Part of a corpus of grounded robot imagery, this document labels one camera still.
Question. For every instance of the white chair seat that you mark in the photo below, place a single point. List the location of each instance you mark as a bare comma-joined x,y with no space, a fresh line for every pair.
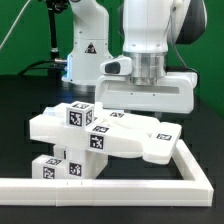
60,152

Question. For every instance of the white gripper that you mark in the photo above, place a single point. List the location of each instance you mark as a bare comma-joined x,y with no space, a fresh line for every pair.
172,93

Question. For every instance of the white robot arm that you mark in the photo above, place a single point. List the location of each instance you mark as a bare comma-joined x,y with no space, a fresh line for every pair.
139,79

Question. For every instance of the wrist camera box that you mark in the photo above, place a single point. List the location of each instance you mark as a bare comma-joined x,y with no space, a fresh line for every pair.
121,65

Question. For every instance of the white U-shaped obstacle fence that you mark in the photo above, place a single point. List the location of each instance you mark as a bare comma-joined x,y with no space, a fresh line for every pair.
193,189

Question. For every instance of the black camera stand pole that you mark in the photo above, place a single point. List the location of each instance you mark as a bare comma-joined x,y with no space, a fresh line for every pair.
54,7

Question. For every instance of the white chair back frame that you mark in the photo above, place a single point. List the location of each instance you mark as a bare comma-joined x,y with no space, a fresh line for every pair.
112,133

